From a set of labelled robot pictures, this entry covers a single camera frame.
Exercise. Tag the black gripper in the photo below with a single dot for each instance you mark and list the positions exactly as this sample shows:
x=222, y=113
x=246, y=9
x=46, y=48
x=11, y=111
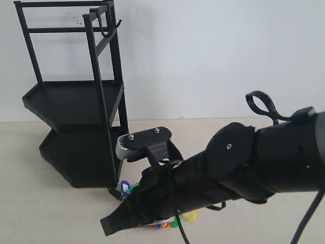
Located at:
x=165, y=192

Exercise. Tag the colourful key tag bunch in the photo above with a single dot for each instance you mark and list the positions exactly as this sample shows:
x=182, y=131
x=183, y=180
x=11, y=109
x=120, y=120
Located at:
x=125, y=190

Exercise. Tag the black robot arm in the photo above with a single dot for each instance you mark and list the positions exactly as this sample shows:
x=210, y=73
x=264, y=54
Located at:
x=239, y=162

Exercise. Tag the black two-tier metal rack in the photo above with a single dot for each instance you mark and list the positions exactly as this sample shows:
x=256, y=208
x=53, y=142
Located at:
x=85, y=116

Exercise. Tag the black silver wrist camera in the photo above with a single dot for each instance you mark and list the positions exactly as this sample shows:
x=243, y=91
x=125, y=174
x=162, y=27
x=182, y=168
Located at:
x=155, y=142

